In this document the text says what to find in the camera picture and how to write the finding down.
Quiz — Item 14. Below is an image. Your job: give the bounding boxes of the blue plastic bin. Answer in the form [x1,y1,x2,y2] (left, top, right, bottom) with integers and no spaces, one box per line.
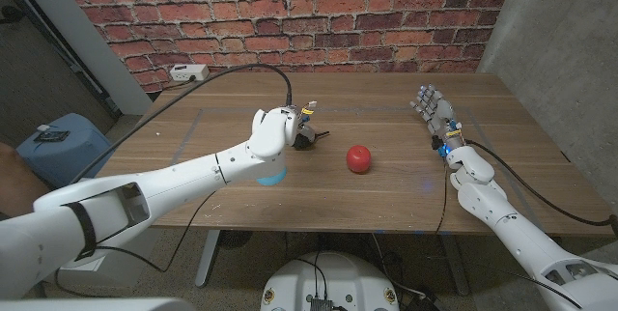
[15,112,117,189]

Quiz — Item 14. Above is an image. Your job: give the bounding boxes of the blue round disc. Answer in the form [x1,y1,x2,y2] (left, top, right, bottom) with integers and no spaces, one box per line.
[255,168,288,187]

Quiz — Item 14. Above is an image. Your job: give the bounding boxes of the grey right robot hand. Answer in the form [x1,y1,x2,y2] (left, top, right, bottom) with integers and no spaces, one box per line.
[409,83,466,151]

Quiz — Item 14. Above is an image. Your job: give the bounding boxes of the red ball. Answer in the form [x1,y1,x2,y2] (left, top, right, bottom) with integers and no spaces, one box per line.
[346,144,373,175]

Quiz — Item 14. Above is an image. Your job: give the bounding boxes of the white power strip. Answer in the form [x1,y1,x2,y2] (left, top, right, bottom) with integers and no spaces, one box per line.
[169,63,211,83]

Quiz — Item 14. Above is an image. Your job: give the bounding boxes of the black phone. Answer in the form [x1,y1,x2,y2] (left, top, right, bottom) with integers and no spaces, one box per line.
[32,129,71,144]

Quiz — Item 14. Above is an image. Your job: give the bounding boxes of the grey table leg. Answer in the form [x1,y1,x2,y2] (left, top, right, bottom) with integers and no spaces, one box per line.
[194,230,221,288]
[438,234,470,297]

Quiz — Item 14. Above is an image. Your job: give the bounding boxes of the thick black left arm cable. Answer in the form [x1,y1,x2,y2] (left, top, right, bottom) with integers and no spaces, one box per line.
[70,62,295,185]

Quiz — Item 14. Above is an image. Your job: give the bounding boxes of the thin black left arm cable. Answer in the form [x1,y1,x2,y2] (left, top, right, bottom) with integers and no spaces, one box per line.
[53,190,217,298]

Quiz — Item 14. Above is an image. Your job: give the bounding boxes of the red brick printed backdrop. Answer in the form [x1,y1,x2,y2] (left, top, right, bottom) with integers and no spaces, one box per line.
[50,0,519,94]

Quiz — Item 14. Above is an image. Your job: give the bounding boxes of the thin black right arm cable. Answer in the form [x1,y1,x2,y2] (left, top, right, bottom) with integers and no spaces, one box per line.
[435,155,450,235]

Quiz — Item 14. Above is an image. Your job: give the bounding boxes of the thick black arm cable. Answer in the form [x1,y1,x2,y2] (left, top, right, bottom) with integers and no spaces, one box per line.
[70,62,295,185]
[465,139,618,229]

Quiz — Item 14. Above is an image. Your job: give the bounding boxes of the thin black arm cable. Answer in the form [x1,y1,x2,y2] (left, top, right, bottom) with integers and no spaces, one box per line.
[435,155,450,235]
[53,190,217,298]

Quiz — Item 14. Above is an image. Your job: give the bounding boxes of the person's bare leg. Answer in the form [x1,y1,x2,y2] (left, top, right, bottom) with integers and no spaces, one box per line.
[0,142,52,218]

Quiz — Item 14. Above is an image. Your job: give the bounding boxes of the black power strip cord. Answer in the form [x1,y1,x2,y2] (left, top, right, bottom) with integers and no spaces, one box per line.
[153,74,198,102]

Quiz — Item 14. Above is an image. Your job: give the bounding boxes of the black rubber air blower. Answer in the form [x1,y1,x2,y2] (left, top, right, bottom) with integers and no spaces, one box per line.
[292,129,331,152]

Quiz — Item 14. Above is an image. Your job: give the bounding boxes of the white robot torso base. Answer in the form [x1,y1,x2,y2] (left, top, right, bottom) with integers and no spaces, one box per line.
[260,251,401,311]

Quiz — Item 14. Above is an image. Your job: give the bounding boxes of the dark round floor object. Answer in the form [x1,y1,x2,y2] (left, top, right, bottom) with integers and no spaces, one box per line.
[216,230,253,250]

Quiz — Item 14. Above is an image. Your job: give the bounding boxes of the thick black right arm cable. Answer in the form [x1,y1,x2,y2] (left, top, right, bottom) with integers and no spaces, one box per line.
[465,139,618,229]

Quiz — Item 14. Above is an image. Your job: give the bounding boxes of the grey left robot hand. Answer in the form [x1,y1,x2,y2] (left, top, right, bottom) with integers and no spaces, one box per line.
[291,105,319,151]

